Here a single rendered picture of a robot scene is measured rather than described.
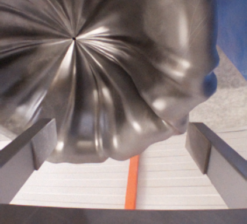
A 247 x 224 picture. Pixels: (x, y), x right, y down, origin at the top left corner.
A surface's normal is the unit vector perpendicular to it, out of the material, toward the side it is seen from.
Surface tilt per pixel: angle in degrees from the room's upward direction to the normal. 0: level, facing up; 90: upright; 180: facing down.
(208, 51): 57
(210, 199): 90
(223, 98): 0
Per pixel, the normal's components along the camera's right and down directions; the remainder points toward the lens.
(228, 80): -0.13, 0.62
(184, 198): -0.27, -0.78
